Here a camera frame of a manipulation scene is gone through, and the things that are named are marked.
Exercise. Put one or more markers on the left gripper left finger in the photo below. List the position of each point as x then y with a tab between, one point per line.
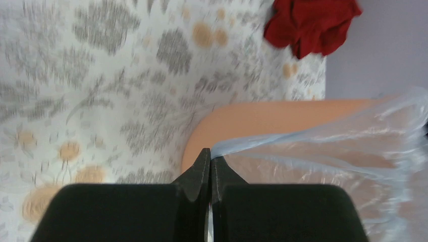
177	211

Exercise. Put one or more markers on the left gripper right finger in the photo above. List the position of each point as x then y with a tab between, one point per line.
279	212

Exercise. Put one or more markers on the orange plastic trash bin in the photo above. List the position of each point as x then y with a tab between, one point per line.
265	118

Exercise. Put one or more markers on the light blue trash bag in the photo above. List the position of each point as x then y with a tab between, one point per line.
378	155

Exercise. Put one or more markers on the floral patterned table mat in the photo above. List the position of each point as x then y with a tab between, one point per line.
110	91

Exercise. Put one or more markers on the red crumpled cloth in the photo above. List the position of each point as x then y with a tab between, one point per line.
314	26

